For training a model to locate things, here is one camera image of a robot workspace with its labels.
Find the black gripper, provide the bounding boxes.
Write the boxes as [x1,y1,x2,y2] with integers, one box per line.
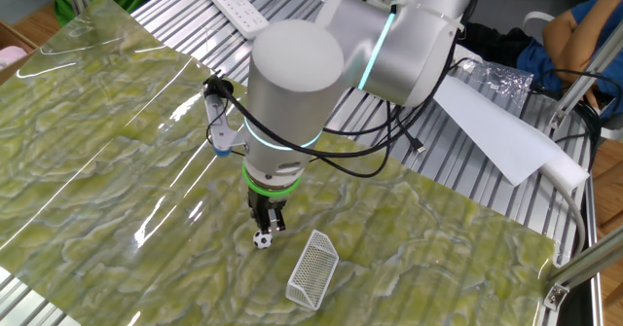
[246,189,289,235]

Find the black and white soccer ball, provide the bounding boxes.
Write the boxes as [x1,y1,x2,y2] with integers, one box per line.
[252,230,275,251]

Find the bystander left forearm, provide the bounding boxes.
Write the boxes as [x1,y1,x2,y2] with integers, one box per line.
[541,0,623,85]

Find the white mesh miniature goal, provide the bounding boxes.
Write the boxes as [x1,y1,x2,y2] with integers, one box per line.
[284,229,340,311]

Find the green marble pattern mat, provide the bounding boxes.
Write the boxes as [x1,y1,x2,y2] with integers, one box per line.
[0,0,559,326]

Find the white power strip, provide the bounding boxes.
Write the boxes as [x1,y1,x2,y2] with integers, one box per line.
[204,0,271,40]

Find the white paper sheet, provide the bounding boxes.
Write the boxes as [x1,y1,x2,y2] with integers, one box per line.
[432,75,566,187]

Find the clear plastic bag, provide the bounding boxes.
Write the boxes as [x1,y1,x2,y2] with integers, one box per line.
[452,57,534,106]

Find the white foam block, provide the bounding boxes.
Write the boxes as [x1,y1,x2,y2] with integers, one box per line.
[537,145,591,192]

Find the pink soft item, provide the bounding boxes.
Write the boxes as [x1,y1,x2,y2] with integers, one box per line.
[0,45,29,72]

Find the person in blue shirt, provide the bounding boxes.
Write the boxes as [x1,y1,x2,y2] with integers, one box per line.
[515,0,623,118]

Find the brown cardboard box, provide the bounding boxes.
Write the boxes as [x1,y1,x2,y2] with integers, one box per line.
[0,19,40,87]

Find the white curved tube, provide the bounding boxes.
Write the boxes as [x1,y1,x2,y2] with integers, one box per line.
[522,10,556,31]

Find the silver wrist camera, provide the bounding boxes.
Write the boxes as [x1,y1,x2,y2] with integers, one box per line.
[202,91,247,159]

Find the black USB cable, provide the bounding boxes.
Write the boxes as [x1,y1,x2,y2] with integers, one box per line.
[399,121,427,155]

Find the grey flexible hose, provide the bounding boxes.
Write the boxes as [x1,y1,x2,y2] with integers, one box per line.
[539,167,588,262]

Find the black cable bundle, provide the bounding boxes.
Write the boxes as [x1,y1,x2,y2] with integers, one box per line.
[530,67,623,171]

